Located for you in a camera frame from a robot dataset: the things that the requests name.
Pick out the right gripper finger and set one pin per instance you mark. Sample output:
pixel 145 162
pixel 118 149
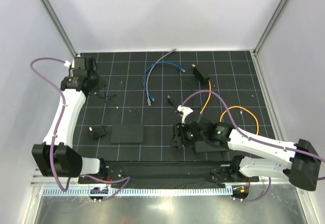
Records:
pixel 187 141
pixel 177 138

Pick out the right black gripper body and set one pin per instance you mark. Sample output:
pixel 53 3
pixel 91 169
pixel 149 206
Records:
pixel 186 132

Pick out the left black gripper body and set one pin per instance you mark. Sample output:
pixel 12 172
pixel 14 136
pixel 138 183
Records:
pixel 95 76

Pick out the black network switch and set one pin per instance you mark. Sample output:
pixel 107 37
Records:
pixel 202 147
pixel 127 134

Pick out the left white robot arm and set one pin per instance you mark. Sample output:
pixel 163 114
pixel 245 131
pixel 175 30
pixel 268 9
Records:
pixel 55 156

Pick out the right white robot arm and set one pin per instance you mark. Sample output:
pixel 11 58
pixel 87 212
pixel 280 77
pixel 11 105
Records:
pixel 299 163

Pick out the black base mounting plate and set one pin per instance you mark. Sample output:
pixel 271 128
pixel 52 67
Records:
pixel 144 173

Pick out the black grid mat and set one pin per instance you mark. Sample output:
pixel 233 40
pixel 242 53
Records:
pixel 146 87

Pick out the black power adapter block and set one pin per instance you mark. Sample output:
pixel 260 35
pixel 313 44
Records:
pixel 201 74

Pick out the white slotted cable duct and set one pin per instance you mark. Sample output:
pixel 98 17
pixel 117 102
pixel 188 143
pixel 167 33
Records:
pixel 84 191

